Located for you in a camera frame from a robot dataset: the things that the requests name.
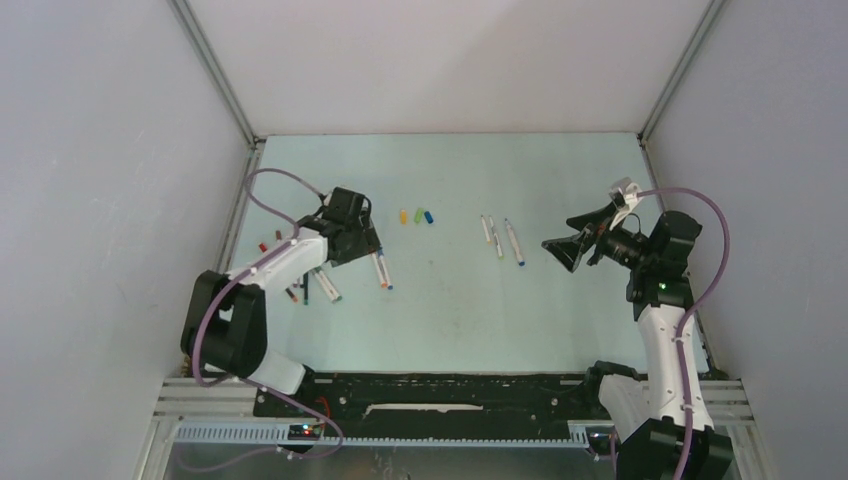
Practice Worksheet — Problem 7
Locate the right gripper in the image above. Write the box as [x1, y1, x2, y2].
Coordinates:
[542, 201, 655, 272]

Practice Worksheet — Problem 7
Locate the large blue marker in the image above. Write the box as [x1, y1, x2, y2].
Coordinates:
[504, 218, 526, 267]

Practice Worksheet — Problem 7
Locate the orange cap marker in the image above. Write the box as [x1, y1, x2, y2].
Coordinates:
[371, 253, 388, 288]

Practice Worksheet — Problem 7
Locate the light green pen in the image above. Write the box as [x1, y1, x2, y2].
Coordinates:
[488, 215, 504, 259]

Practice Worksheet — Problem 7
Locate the yellow pen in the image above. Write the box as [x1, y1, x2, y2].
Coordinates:
[480, 214, 492, 244]

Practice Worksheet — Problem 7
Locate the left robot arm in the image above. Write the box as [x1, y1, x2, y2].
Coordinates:
[180, 187, 381, 417]

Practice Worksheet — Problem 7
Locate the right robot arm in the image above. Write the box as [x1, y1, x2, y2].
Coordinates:
[542, 203, 734, 479]

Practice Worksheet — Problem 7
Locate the red pen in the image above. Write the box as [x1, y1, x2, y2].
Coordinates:
[285, 288, 299, 303]

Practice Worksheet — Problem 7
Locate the green cap marker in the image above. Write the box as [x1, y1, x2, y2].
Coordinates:
[313, 268, 342, 303]

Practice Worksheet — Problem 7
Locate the right controller board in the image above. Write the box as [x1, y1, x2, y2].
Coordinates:
[588, 432, 620, 450]

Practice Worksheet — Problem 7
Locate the controller board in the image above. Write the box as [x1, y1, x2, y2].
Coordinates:
[286, 424, 323, 441]
[588, 432, 620, 450]

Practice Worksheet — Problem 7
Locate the left controller board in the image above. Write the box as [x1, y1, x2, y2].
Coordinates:
[286, 424, 323, 441]

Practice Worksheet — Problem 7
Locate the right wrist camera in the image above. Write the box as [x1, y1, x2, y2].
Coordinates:
[609, 177, 642, 228]

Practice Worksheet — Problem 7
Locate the white cable duct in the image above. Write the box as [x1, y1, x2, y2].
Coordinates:
[174, 422, 589, 449]

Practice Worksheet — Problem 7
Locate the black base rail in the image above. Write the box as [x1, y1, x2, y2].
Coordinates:
[293, 361, 642, 440]

